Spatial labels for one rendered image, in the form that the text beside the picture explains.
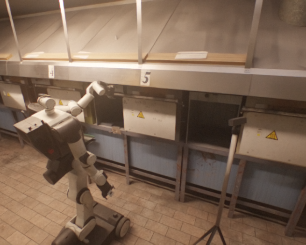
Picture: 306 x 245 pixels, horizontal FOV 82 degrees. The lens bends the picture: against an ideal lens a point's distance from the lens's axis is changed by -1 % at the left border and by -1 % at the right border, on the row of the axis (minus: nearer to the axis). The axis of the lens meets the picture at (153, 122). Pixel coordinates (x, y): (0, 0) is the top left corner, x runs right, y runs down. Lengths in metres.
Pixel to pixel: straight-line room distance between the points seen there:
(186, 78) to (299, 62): 0.75
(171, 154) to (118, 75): 1.10
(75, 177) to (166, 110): 1.01
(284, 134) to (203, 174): 0.94
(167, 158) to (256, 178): 0.98
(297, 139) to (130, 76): 1.47
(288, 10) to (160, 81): 1.19
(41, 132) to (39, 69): 1.37
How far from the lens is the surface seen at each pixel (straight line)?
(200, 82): 1.45
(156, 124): 1.87
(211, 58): 1.49
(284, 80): 1.46
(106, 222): 2.13
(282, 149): 1.81
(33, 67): 2.64
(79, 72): 2.05
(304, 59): 1.61
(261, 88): 1.44
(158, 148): 2.22
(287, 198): 2.33
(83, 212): 1.88
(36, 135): 1.28
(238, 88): 1.43
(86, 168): 1.38
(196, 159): 2.13
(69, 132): 1.17
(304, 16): 1.97
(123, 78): 1.71
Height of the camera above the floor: 1.79
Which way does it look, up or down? 22 degrees down
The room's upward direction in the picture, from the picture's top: straight up
